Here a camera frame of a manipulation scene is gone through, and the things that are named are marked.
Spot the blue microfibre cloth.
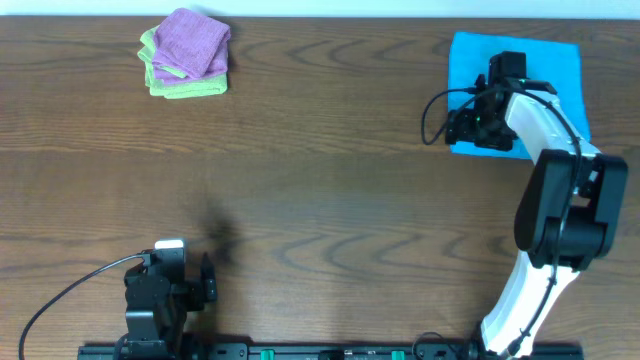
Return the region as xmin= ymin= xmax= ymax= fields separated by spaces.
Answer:
xmin=448 ymin=32 xmax=599 ymax=162

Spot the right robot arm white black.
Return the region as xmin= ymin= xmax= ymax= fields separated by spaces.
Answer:
xmin=442 ymin=73 xmax=628 ymax=359

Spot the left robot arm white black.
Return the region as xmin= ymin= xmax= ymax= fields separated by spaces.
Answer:
xmin=121 ymin=248 xmax=218 ymax=359

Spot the green folded cloth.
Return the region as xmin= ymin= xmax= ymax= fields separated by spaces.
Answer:
xmin=137 ymin=28 xmax=228 ymax=100

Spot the purple folded cloth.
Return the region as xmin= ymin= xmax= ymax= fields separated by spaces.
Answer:
xmin=152 ymin=8 xmax=231 ymax=80

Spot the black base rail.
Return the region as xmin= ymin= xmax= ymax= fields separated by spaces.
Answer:
xmin=77 ymin=342 xmax=585 ymax=360

